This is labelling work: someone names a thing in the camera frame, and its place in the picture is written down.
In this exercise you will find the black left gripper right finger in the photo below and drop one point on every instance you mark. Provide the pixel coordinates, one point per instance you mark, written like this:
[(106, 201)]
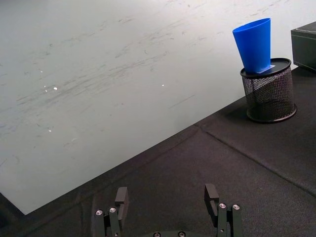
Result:
[(223, 214)]

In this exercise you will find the black mesh pen holder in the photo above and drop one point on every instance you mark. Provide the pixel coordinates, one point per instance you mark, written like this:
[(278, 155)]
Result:
[(269, 93)]

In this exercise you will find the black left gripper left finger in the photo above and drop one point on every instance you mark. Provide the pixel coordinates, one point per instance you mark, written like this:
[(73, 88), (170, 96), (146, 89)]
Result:
[(119, 214)]

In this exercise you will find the blue plastic cup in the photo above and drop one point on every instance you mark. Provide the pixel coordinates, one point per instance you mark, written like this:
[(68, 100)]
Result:
[(254, 47)]

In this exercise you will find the pale wall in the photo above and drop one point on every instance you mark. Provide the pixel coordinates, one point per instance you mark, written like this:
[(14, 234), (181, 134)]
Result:
[(111, 74)]

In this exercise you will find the black table cloth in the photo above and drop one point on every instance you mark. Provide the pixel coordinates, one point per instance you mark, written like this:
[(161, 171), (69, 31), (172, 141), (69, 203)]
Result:
[(197, 177)]

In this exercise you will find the black box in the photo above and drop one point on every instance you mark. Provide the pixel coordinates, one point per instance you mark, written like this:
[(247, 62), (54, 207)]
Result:
[(304, 47)]

